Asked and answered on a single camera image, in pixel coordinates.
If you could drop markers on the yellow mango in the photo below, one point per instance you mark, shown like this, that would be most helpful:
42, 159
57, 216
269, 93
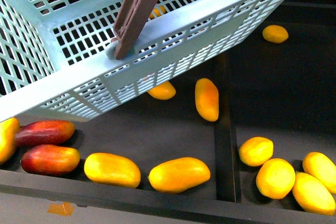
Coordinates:
8, 144
178, 175
110, 169
164, 91
207, 99

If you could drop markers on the black produce tray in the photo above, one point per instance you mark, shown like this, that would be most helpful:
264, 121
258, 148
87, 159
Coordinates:
284, 92

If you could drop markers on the yellow lemon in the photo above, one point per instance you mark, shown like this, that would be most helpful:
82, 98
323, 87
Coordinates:
312, 195
276, 178
256, 151
275, 34

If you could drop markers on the red mango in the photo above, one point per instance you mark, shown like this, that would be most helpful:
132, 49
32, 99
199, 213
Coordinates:
50, 160
44, 132

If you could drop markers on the light blue plastic basket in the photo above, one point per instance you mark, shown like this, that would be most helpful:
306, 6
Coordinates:
54, 53

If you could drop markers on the brown basket handle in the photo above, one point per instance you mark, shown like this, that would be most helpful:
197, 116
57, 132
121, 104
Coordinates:
141, 11

